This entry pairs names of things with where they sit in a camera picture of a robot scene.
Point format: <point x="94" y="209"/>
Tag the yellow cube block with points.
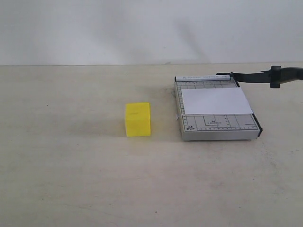
<point x="138" y="119"/>

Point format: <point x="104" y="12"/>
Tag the grey paper cutter base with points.
<point x="198" y="127"/>

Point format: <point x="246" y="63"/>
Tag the white paper sheet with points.
<point x="215" y="101"/>

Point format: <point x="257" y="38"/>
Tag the black cutter blade arm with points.
<point x="274" y="77"/>

